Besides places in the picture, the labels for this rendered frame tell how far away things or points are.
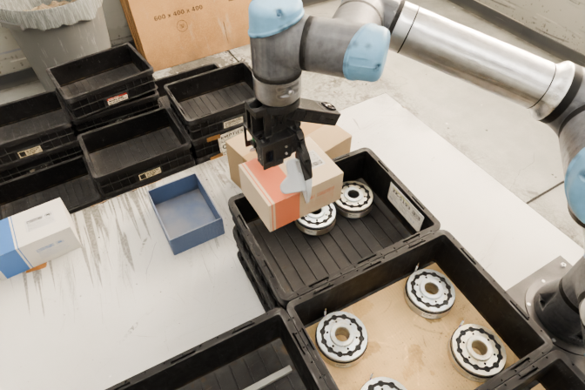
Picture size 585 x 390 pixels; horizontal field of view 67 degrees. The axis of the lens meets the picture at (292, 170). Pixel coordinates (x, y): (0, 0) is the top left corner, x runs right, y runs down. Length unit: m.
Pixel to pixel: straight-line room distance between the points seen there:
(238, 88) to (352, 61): 1.58
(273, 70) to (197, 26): 2.70
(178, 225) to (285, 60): 0.79
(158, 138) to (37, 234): 0.93
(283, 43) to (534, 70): 0.37
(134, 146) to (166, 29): 1.34
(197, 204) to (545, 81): 0.96
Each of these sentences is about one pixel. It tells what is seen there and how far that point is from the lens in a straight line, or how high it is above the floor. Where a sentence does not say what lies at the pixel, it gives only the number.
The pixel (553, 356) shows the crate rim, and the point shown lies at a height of 0.93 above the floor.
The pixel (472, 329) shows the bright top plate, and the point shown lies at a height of 0.86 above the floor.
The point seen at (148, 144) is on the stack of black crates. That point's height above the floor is 0.38.
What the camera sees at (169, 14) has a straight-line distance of 3.25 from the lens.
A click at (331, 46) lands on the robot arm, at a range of 0.60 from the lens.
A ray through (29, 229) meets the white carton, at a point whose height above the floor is 0.79.
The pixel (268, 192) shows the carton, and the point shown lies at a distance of 0.79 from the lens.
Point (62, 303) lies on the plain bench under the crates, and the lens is 1.28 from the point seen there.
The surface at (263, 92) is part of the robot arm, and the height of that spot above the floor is 1.32.
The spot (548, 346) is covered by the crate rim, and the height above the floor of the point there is 0.93.
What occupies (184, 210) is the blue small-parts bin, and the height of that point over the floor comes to 0.70.
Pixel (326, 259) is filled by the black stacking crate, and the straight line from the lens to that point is 1.06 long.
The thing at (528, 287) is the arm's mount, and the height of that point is 0.76.
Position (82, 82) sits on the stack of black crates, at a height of 0.50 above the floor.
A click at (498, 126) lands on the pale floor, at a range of 2.94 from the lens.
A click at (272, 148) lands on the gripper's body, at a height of 1.23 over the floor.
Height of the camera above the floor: 1.71
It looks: 46 degrees down
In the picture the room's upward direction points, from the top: straight up
